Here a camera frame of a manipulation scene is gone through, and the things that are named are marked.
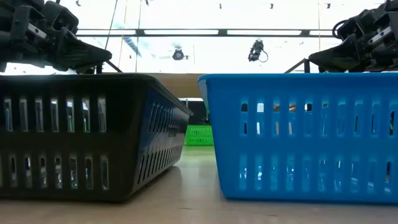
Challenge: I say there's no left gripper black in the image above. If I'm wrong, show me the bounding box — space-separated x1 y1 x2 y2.
0 0 113 75

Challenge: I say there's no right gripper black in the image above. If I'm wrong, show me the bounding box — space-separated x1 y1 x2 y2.
308 8 398 73

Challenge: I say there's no black slotted plastic basket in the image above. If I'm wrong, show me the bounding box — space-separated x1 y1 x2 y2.
0 73 194 202

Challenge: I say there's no blue slotted plastic basket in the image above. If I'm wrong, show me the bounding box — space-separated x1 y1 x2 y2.
197 73 398 205

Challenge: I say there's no black round ceiling fixture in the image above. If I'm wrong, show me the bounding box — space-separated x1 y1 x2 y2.
172 47 189 62

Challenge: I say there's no overhead light bar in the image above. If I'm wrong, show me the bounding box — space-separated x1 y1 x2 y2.
76 28 336 39

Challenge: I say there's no green slotted plastic basket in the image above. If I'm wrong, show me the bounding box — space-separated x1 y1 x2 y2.
183 124 215 147

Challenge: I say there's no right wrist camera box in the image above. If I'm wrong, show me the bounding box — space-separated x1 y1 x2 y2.
337 12 365 40

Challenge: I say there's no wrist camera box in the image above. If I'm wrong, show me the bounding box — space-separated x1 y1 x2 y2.
43 1 80 34
337 12 365 40

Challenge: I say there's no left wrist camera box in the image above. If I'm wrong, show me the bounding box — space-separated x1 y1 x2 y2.
43 1 80 34

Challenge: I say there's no black camera cable loop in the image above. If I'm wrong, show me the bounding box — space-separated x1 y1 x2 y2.
331 19 345 40

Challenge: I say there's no yellow hanging cord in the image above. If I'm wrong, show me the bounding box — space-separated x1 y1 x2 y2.
317 0 322 74

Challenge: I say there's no black hanging cable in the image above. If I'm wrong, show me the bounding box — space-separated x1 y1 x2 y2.
103 0 119 51

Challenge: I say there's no overhead black camera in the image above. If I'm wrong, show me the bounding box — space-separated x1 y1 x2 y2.
248 39 269 63

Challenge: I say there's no black partition wall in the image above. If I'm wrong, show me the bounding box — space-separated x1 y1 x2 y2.
186 100 210 126

